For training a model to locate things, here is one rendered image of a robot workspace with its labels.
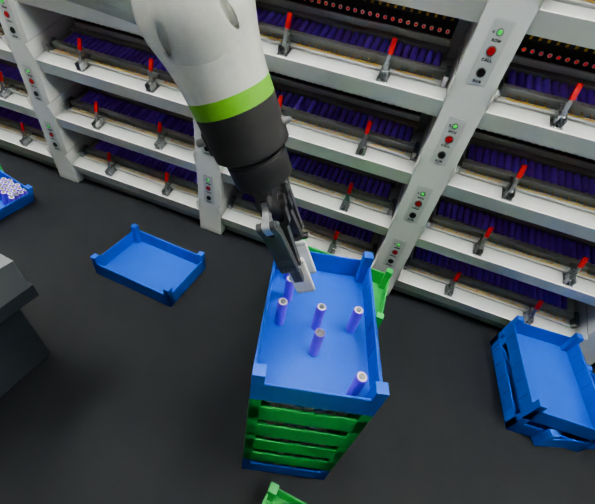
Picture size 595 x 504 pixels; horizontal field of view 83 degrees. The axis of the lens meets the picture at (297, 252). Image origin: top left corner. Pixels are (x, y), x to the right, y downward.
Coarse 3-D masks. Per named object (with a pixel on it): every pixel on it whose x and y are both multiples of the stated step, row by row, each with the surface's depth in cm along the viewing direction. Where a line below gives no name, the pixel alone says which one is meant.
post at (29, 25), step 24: (24, 24) 109; (48, 24) 115; (72, 24) 123; (24, 48) 114; (24, 72) 120; (48, 96) 124; (48, 120) 131; (48, 144) 139; (72, 144) 140; (72, 168) 144
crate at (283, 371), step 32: (320, 256) 72; (320, 288) 71; (352, 288) 73; (288, 320) 64; (256, 352) 53; (288, 352) 60; (320, 352) 60; (352, 352) 61; (256, 384) 50; (288, 384) 55; (320, 384) 56; (384, 384) 50
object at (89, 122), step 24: (72, 96) 132; (96, 96) 132; (120, 96) 132; (72, 120) 128; (96, 120) 125; (120, 120) 128; (144, 120) 127; (168, 120) 127; (192, 120) 127; (120, 144) 127; (144, 144) 123; (168, 144) 124; (192, 144) 123; (192, 168) 122
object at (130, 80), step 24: (96, 24) 118; (48, 48) 116; (72, 48) 115; (96, 48) 116; (120, 48) 117; (144, 48) 116; (48, 72) 118; (72, 72) 113; (96, 72) 112; (120, 72) 112; (144, 72) 112; (168, 72) 110; (144, 96) 110; (168, 96) 108
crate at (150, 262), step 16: (128, 240) 124; (144, 240) 128; (160, 240) 123; (96, 256) 110; (112, 256) 119; (128, 256) 122; (144, 256) 123; (160, 256) 124; (176, 256) 126; (192, 256) 122; (96, 272) 115; (112, 272) 111; (128, 272) 117; (144, 272) 118; (160, 272) 119; (176, 272) 120; (192, 272) 115; (144, 288) 109; (160, 288) 114; (176, 288) 109
